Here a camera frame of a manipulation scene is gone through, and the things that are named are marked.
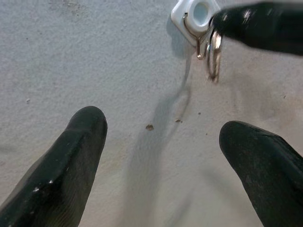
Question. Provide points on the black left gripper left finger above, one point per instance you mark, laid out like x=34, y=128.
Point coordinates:
x=59, y=170

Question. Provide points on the white wall hook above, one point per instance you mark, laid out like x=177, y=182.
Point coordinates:
x=180, y=21

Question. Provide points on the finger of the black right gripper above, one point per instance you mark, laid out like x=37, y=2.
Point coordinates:
x=265, y=26

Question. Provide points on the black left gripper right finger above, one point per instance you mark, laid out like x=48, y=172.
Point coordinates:
x=267, y=170

